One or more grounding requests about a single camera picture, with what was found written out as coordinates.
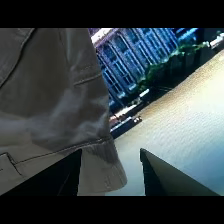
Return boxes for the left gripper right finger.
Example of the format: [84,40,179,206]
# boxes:
[139,147,220,197]

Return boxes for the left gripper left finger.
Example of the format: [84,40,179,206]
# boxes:
[2,148,83,197]

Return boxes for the grey trousers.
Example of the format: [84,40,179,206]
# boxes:
[0,27,128,197]

